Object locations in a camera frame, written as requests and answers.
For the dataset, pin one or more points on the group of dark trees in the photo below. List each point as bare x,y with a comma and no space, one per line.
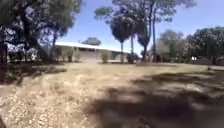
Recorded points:
26,36

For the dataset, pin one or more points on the long building with white roof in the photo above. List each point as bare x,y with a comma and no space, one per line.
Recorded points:
86,51

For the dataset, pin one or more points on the round tree crown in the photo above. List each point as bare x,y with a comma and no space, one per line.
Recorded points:
91,41

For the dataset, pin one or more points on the row of bushy trees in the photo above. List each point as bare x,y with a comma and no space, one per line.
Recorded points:
206,43

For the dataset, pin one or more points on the dry grass ground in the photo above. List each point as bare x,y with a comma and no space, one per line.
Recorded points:
66,96

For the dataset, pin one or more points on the group of tall thin trees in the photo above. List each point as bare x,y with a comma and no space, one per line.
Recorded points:
121,30

